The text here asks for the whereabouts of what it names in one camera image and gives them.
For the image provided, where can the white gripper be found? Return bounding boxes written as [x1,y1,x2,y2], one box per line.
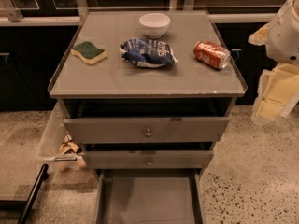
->
[248,0,299,125]

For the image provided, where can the blue chip bag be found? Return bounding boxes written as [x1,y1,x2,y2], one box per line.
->
[120,38,178,69]

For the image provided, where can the grey drawer cabinet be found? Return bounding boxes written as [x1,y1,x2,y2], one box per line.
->
[47,9,249,179]

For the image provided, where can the grey top drawer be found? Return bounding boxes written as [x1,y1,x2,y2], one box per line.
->
[64,117,229,143]

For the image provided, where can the grey drawer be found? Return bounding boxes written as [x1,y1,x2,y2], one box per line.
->
[82,150,213,169]
[94,169,206,224]
[64,117,229,143]

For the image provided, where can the grey bottom drawer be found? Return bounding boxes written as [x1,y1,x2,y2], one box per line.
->
[94,169,206,224]

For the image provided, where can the grey middle drawer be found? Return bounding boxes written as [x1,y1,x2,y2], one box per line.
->
[82,150,213,169]

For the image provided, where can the crumpled brown snack bag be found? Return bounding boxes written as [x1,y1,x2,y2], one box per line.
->
[59,134,81,154]

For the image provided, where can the red soda can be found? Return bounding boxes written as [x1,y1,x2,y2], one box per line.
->
[193,41,231,70]

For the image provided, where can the white ceramic bowl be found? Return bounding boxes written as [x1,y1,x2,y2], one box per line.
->
[139,13,171,38]

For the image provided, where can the green yellow sponge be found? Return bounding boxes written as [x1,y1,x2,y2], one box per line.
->
[71,41,107,65]

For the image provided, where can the metal window railing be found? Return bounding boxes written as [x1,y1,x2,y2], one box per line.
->
[0,0,286,23]

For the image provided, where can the clear plastic bin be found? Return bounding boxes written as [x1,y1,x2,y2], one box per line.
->
[38,104,86,171]

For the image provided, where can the black bar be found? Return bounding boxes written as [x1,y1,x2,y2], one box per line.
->
[17,164,49,224]

